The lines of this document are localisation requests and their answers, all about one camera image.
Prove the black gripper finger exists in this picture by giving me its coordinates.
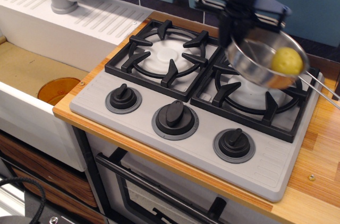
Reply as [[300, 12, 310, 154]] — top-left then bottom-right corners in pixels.
[[218, 11, 234, 48], [233, 13, 258, 37]]

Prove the stainless steel pot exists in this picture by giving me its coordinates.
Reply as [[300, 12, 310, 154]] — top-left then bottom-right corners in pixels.
[[227, 28, 339, 108]]

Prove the yellow toy potato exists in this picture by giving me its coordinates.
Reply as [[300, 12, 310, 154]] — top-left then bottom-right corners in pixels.
[[271, 47, 304, 75]]

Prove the black middle stove knob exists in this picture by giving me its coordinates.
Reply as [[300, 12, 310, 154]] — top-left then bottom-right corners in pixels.
[[151, 100, 199, 141]]

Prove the black stove knob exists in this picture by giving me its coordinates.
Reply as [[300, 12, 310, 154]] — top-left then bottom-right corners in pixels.
[[105, 83, 142, 115], [213, 128, 256, 164], [151, 100, 199, 141]]

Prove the black right stove knob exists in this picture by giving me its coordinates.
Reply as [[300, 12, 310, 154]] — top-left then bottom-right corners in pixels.
[[213, 128, 256, 164]]

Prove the black left stove knob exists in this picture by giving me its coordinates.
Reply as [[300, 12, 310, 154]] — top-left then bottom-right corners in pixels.
[[105, 83, 142, 115]]

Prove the grey toy stove top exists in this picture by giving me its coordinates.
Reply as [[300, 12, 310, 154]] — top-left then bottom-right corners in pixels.
[[69, 19, 324, 203]]

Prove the black left burner grate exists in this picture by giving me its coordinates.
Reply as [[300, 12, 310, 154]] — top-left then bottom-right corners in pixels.
[[105, 20, 221, 102]]

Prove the black burner grate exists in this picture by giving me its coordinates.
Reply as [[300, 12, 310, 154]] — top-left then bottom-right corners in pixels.
[[105, 20, 221, 102], [191, 48, 318, 143]]

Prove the black right burner grate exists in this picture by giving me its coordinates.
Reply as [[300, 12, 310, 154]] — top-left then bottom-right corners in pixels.
[[191, 48, 318, 143]]

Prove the orange plastic plate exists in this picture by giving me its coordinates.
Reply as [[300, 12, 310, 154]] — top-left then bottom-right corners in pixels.
[[37, 77, 80, 106]]

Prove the toy oven door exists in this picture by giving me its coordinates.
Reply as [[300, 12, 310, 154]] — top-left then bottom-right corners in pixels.
[[87, 134, 275, 223]]

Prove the white toy sink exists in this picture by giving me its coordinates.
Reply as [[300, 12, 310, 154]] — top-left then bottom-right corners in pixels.
[[1, 0, 151, 171]]

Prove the wooden drawer front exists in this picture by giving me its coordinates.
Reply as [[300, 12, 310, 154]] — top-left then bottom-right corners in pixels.
[[1, 131, 105, 224]]

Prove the black braided cable lower left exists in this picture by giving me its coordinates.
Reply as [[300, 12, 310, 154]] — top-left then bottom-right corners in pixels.
[[0, 177, 46, 224]]

